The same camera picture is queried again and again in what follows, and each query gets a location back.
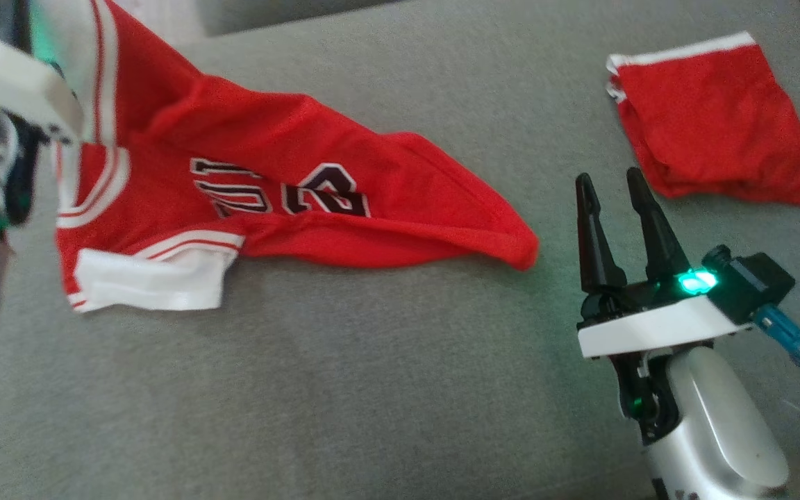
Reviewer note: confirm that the red basketball jersey white sleeves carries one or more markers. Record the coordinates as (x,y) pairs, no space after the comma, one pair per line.
(268,139)

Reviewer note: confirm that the large grey sofa seat cushion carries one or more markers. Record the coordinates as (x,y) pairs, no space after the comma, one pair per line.
(372,389)

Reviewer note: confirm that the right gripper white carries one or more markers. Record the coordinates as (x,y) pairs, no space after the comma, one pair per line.
(650,323)

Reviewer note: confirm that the red basketball shorts white trim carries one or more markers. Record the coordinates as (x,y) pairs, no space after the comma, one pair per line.
(712,125)

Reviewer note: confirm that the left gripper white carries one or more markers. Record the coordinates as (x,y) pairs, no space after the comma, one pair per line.
(18,80)

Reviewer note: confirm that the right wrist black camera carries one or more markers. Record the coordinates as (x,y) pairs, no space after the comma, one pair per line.
(754,281)

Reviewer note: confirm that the small grey sofa cushion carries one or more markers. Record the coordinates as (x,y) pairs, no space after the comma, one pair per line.
(289,12)

